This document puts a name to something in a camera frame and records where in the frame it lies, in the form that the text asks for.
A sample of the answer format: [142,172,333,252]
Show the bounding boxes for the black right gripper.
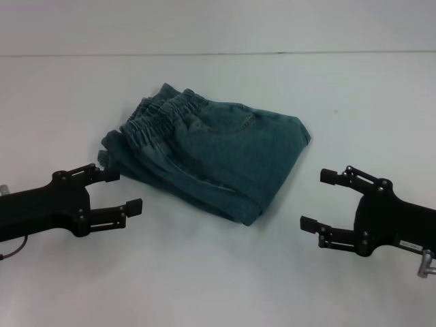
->
[300,166,436,258]

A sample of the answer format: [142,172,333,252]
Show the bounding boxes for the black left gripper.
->
[0,163,143,243]

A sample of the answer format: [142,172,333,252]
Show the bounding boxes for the blue denim shorts basketball print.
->
[97,82,313,226]

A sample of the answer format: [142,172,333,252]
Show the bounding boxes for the thin dark left arm cable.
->
[0,234,29,262]

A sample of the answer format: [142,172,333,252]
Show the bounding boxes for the silver right wrist clamp bracket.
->
[417,249,436,277]

